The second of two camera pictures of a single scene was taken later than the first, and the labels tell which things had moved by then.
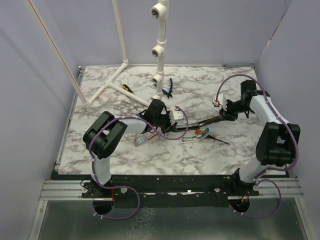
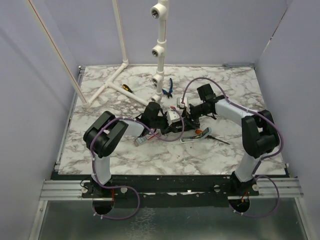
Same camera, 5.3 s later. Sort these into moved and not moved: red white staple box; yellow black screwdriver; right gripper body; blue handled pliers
Moved: right gripper body
Not moved: red white staple box; yellow black screwdriver; blue handled pliers
